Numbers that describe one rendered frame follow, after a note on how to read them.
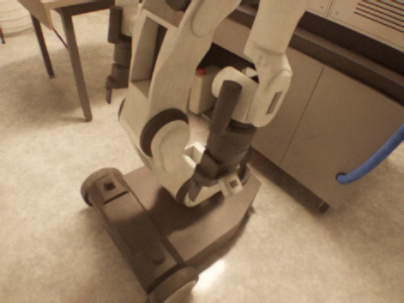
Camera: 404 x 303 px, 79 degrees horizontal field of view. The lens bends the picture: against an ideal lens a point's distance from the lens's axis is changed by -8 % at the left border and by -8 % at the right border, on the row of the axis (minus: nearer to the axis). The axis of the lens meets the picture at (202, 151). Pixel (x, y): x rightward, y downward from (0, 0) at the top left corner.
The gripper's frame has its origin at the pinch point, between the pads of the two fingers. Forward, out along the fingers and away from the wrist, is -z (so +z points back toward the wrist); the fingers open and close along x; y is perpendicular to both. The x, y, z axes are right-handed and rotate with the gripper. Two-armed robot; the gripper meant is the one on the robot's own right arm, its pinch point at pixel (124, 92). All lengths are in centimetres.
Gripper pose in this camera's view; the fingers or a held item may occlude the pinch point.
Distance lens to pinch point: 90.2
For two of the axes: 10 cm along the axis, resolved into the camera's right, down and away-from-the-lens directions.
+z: 2.6, -7.6, -6.0
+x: -7.4, 2.5, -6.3
